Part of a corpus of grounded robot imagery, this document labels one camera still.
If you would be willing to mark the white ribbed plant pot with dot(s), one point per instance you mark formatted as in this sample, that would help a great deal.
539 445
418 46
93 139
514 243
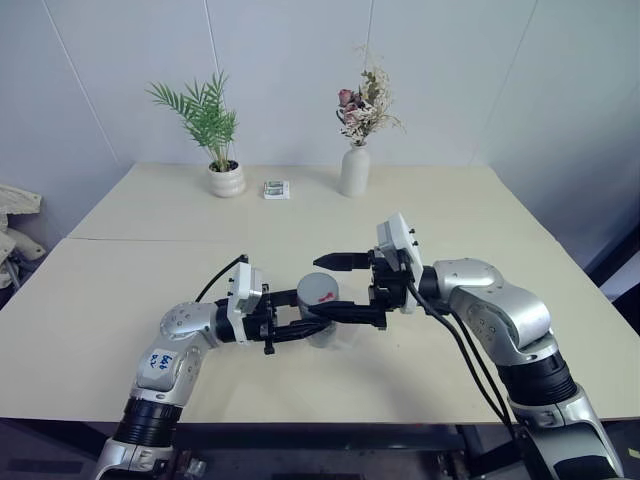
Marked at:
227 182

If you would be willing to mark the white ceramic vase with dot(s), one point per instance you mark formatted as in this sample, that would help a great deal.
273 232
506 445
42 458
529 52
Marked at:
354 172

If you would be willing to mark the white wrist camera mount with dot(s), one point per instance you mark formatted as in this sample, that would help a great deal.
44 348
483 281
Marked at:
243 285
397 240

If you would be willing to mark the small white box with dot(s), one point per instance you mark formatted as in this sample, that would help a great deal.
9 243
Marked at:
276 190

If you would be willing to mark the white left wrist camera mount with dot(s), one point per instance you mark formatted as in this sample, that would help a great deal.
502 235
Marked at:
243 285

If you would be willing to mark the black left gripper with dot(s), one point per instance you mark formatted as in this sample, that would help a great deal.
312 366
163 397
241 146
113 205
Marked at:
262 325

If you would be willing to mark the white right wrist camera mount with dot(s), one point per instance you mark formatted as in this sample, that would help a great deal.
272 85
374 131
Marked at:
397 240

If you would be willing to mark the grey jar lid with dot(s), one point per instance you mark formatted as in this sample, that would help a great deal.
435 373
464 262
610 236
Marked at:
315 289

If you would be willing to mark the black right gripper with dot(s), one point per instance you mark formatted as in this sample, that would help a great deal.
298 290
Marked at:
387 290

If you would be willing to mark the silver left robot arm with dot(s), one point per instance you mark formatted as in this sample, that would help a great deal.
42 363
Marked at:
175 345

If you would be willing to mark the green palm plant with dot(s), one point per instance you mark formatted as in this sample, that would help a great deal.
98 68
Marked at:
210 120

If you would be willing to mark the dried flower bouquet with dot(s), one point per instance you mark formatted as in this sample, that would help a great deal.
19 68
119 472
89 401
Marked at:
367 107

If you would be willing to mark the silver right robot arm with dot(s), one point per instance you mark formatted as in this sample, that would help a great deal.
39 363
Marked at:
520 320

